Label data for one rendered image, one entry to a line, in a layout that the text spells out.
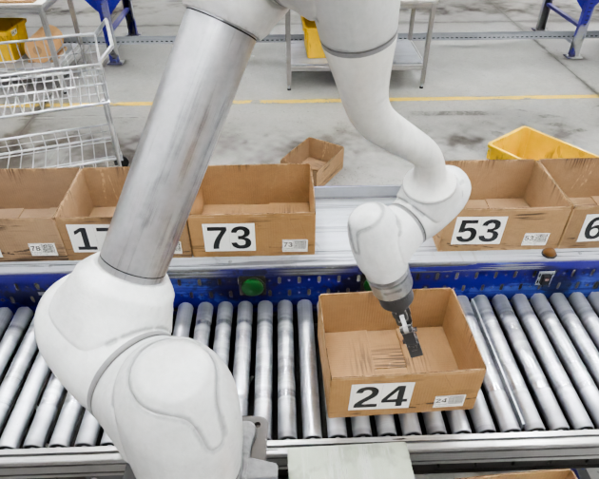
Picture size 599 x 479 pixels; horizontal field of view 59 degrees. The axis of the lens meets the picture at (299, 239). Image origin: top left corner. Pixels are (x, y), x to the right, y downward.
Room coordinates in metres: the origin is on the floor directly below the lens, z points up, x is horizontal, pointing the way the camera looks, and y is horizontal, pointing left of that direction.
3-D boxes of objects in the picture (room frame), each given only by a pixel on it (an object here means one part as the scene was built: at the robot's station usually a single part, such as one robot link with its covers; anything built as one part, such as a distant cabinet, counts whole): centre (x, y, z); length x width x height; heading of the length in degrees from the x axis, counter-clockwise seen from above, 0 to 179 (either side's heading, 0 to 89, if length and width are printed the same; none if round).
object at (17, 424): (0.95, 0.75, 0.72); 0.52 x 0.05 x 0.05; 2
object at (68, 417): (0.95, 0.62, 0.72); 0.52 x 0.05 x 0.05; 2
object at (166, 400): (0.41, 0.17, 1.35); 0.18 x 0.16 x 0.22; 48
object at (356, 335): (0.94, -0.26, 0.83); 0.39 x 0.29 x 0.17; 94
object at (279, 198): (1.43, 0.15, 0.96); 0.39 x 0.29 x 0.17; 92
